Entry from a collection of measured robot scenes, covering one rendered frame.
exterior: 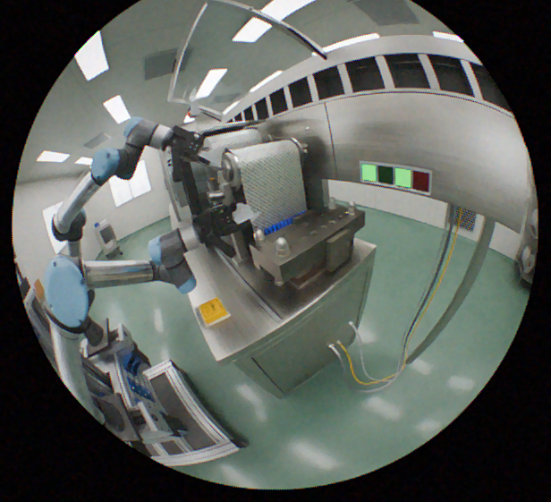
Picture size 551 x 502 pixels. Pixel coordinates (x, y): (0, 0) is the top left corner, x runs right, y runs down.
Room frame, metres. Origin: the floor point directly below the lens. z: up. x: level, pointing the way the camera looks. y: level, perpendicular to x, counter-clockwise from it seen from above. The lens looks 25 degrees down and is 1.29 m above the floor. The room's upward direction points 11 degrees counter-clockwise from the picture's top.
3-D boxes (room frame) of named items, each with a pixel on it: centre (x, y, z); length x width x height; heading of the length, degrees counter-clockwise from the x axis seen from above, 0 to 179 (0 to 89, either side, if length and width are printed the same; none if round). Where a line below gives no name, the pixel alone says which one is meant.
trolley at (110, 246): (2.97, 4.35, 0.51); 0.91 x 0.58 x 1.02; 54
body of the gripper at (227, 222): (0.49, 0.18, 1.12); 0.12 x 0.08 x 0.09; 120
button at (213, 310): (0.34, 0.23, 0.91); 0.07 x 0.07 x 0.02; 30
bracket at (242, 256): (0.60, 0.16, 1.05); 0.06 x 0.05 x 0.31; 120
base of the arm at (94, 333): (0.17, 0.97, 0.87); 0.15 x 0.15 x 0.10
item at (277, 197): (0.60, -0.03, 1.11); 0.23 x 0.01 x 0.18; 120
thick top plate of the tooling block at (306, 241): (0.52, -0.12, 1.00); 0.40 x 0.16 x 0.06; 120
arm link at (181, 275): (0.41, 0.33, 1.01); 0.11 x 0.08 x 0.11; 72
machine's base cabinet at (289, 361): (1.43, 0.53, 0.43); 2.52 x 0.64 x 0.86; 30
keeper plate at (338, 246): (0.45, -0.18, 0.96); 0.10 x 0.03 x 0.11; 120
